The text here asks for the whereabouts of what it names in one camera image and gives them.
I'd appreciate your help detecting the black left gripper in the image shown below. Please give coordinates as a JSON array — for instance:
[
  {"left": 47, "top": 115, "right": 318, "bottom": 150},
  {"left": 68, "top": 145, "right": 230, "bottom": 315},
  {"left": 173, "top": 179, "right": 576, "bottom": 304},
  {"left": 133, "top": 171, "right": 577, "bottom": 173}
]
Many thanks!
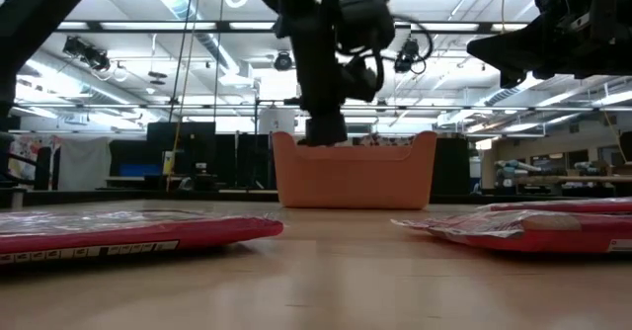
[{"left": 290, "top": 8, "right": 382, "bottom": 147}]

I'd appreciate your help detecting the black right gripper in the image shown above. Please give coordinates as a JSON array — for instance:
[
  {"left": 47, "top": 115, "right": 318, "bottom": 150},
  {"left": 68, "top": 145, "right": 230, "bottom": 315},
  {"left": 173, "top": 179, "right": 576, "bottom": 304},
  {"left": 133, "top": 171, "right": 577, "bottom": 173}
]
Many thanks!
[{"left": 465, "top": 18, "right": 632, "bottom": 91}]

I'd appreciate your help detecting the red popcorn bag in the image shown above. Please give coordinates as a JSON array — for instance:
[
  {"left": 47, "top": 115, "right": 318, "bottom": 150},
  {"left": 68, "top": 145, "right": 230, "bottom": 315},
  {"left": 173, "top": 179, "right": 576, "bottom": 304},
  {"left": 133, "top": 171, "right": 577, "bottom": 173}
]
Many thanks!
[
  {"left": 0, "top": 208, "right": 285, "bottom": 268},
  {"left": 476, "top": 196, "right": 632, "bottom": 214},
  {"left": 390, "top": 208, "right": 632, "bottom": 255}
]

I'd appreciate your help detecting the white cylinder tank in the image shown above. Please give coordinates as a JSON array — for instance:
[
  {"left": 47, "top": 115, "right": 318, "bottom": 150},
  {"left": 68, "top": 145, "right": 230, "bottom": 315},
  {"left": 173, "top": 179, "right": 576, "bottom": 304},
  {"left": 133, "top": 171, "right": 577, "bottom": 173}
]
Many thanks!
[{"left": 258, "top": 106, "right": 297, "bottom": 134}]

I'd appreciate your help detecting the orange plastic basket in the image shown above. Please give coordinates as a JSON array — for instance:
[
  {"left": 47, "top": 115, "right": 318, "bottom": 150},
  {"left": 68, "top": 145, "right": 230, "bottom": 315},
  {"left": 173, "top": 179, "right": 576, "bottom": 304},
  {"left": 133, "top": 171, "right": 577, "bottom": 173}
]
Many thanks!
[{"left": 271, "top": 130, "right": 438, "bottom": 210}]

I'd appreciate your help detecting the round black ceiling fixture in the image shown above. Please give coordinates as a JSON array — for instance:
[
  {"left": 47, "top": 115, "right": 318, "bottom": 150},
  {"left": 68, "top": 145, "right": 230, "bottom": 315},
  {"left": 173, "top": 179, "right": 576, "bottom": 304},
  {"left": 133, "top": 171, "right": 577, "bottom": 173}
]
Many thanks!
[{"left": 273, "top": 50, "right": 294, "bottom": 72}]

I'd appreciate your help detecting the black cabinet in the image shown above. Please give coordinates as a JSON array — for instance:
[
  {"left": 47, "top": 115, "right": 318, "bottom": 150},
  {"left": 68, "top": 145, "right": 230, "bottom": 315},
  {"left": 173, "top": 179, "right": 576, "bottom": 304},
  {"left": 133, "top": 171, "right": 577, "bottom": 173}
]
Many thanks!
[{"left": 434, "top": 136, "right": 471, "bottom": 197}]

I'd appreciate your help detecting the wooden workbench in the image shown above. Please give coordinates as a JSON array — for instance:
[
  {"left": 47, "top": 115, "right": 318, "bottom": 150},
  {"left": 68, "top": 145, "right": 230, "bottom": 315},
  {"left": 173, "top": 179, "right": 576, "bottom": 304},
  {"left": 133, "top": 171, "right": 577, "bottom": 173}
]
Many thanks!
[{"left": 513, "top": 173, "right": 632, "bottom": 186}]

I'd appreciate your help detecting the blue box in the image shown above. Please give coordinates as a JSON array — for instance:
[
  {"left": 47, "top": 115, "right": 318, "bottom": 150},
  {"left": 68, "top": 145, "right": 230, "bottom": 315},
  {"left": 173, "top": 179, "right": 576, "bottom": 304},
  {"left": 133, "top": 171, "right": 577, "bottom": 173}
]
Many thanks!
[{"left": 119, "top": 163, "right": 164, "bottom": 179}]

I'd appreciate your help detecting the white cloth screen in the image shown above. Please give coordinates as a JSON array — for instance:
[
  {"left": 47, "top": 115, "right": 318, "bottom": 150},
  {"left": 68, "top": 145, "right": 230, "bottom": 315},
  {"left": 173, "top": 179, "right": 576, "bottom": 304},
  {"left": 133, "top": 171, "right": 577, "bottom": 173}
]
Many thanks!
[{"left": 57, "top": 136, "right": 113, "bottom": 192}]

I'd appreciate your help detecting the black chair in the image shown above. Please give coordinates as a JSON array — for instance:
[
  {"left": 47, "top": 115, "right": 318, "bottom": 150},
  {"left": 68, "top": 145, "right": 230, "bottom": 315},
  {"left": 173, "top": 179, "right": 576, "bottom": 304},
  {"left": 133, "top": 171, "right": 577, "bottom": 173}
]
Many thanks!
[{"left": 34, "top": 145, "right": 54, "bottom": 192}]

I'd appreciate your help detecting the yellow hanging cable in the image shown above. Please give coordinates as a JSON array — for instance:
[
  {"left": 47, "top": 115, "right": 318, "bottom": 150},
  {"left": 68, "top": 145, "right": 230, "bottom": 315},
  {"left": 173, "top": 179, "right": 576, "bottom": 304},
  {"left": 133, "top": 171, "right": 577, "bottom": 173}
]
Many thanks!
[{"left": 497, "top": 0, "right": 510, "bottom": 34}]

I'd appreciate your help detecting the black overhead camera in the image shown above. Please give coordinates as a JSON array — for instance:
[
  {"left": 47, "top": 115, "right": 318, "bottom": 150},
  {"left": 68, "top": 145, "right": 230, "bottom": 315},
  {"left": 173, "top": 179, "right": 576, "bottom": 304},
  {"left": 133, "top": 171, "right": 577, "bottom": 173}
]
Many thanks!
[{"left": 393, "top": 37, "right": 427, "bottom": 75}]

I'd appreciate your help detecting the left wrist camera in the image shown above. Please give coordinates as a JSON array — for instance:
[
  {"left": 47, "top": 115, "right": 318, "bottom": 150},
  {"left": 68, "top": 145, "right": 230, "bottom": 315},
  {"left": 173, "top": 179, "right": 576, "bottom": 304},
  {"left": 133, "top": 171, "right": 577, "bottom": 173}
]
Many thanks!
[{"left": 339, "top": 0, "right": 397, "bottom": 57}]

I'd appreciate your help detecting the black hanging cable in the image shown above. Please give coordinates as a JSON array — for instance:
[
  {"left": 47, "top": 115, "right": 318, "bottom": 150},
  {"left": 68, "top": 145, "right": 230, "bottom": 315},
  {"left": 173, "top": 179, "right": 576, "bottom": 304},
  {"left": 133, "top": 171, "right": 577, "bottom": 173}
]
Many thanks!
[
  {"left": 212, "top": 0, "right": 227, "bottom": 124},
  {"left": 169, "top": 0, "right": 198, "bottom": 123}
]

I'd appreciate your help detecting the black metal rig frame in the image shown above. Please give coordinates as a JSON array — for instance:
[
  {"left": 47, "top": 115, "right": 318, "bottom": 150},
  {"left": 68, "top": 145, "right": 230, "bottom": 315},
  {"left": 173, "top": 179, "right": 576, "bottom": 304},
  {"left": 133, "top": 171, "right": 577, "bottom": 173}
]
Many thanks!
[{"left": 53, "top": 20, "right": 534, "bottom": 35}]

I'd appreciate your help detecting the black ceiling camera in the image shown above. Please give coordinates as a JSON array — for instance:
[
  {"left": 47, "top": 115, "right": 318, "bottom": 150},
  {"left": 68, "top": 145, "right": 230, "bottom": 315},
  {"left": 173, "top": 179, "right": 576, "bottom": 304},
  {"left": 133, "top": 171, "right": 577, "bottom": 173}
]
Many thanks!
[{"left": 61, "top": 36, "right": 113, "bottom": 72}]

